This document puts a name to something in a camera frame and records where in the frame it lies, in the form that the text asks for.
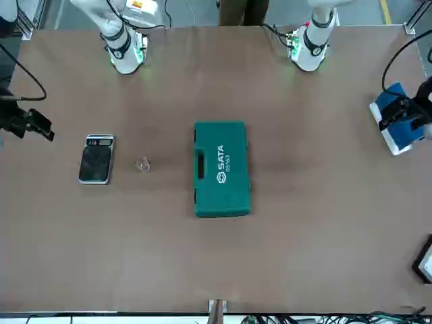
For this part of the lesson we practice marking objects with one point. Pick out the white box with yellow label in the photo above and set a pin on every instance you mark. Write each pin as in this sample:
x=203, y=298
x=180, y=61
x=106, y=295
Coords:
x=141, y=6

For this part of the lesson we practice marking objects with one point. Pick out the aluminium camera post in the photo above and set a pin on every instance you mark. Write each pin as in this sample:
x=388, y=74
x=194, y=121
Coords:
x=218, y=310

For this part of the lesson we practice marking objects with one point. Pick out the green plastic toolbox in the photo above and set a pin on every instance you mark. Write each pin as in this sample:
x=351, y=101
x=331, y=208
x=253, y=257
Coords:
x=222, y=168

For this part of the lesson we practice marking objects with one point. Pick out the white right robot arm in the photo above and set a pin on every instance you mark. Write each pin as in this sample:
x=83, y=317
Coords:
x=125, y=57

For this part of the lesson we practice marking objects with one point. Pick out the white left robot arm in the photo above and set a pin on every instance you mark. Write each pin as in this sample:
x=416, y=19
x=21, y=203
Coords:
x=312, y=50

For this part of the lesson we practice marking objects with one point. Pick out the aluminium frame profile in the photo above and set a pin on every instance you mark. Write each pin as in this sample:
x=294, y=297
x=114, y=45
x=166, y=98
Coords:
x=409, y=27
x=33, y=17

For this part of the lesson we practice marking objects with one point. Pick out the blue box on white base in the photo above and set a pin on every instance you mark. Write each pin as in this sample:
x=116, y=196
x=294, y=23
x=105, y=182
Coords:
x=393, y=92

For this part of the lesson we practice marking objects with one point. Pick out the button box with coloured buttons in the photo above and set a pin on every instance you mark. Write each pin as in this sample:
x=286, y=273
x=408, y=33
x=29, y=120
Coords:
x=426, y=260

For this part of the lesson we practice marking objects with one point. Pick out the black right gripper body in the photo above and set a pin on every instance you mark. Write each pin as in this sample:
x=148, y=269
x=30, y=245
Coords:
x=11, y=116

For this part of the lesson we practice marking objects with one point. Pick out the small clear measuring cup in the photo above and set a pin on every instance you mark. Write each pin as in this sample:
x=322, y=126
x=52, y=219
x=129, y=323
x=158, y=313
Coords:
x=143, y=165

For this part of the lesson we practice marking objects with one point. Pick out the person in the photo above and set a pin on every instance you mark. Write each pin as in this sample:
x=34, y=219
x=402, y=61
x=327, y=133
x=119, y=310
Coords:
x=244, y=11

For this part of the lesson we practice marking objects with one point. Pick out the silver digital kitchen scale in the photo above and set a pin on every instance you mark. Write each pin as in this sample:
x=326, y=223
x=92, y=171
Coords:
x=96, y=162

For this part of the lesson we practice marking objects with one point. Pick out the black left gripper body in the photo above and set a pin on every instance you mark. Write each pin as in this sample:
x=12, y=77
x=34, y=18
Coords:
x=425, y=101

